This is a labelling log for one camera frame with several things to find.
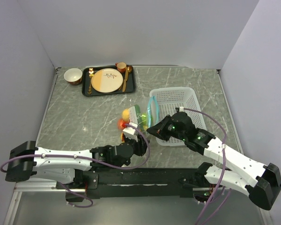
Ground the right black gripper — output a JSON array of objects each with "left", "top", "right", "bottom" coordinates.
[{"left": 147, "top": 114, "right": 186, "bottom": 141}]

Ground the clear zip top bag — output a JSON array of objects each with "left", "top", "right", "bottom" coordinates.
[{"left": 118, "top": 96, "right": 159, "bottom": 135}]

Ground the orange toy pumpkin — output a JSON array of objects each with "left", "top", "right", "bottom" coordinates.
[{"left": 117, "top": 119, "right": 128, "bottom": 130}]

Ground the yellow toy potato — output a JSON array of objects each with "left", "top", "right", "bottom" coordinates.
[{"left": 121, "top": 109, "right": 130, "bottom": 121}]

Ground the green toy fruit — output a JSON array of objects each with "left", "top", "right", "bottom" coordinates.
[{"left": 141, "top": 113, "right": 152, "bottom": 128}]

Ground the green chili pepper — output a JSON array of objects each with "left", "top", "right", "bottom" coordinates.
[{"left": 134, "top": 105, "right": 142, "bottom": 124}]

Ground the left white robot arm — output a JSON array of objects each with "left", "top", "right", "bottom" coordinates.
[{"left": 0, "top": 135, "right": 150, "bottom": 188}]

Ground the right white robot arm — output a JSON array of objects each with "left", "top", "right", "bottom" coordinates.
[{"left": 147, "top": 112, "right": 281, "bottom": 210}]

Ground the white plastic basket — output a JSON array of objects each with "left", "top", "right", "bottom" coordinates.
[{"left": 149, "top": 87, "right": 206, "bottom": 147}]

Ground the black serving tray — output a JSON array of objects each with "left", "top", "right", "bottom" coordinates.
[{"left": 81, "top": 66, "right": 136, "bottom": 97}]

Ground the gold knife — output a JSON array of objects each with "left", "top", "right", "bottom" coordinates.
[{"left": 122, "top": 67, "right": 129, "bottom": 92}]

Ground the gold spoon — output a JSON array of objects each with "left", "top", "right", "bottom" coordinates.
[{"left": 127, "top": 66, "right": 133, "bottom": 73}]

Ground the orange and cream plate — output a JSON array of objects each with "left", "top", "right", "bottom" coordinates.
[{"left": 91, "top": 68, "right": 123, "bottom": 93}]

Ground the orange cup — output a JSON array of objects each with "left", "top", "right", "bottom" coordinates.
[{"left": 115, "top": 62, "right": 127, "bottom": 73}]

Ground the gold fork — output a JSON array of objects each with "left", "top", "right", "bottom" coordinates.
[{"left": 88, "top": 68, "right": 94, "bottom": 95}]

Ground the white and red bowl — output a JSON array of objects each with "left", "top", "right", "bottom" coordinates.
[{"left": 64, "top": 68, "right": 82, "bottom": 86}]

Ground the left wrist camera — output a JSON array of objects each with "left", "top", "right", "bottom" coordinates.
[{"left": 123, "top": 122, "right": 139, "bottom": 142}]

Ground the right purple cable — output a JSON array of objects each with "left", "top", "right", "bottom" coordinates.
[{"left": 177, "top": 106, "right": 232, "bottom": 225}]

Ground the purple cable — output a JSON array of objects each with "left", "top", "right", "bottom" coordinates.
[
  {"left": 0, "top": 123, "right": 151, "bottom": 209},
  {"left": 177, "top": 106, "right": 232, "bottom": 225}
]

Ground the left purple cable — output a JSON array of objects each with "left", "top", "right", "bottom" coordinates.
[{"left": 0, "top": 123, "right": 151, "bottom": 209}]

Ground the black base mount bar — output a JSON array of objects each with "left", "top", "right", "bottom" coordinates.
[{"left": 66, "top": 162, "right": 216, "bottom": 203}]

